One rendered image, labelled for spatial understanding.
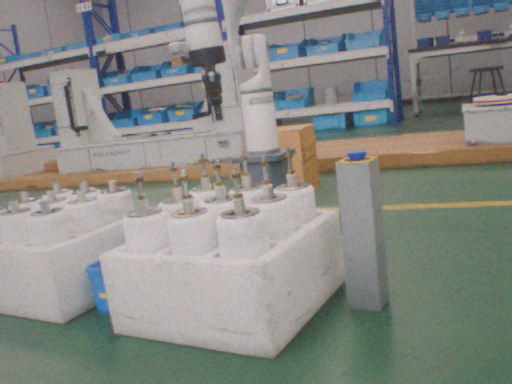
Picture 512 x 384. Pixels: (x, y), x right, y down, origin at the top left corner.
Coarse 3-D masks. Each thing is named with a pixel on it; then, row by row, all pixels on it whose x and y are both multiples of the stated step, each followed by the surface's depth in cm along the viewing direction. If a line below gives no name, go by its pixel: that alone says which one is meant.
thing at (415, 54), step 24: (432, 0) 612; (456, 0) 603; (480, 0) 593; (504, 0) 584; (432, 48) 565; (456, 48) 559; (480, 48) 550; (504, 48) 596; (432, 96) 636; (456, 96) 626
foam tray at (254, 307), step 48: (288, 240) 102; (336, 240) 121; (144, 288) 104; (192, 288) 98; (240, 288) 92; (288, 288) 98; (336, 288) 120; (144, 336) 107; (192, 336) 101; (240, 336) 95; (288, 336) 98
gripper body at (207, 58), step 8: (208, 48) 104; (216, 48) 105; (192, 56) 106; (200, 56) 105; (208, 56) 105; (216, 56) 105; (224, 56) 107; (192, 64) 107; (200, 64) 106; (208, 64) 105; (216, 64) 109
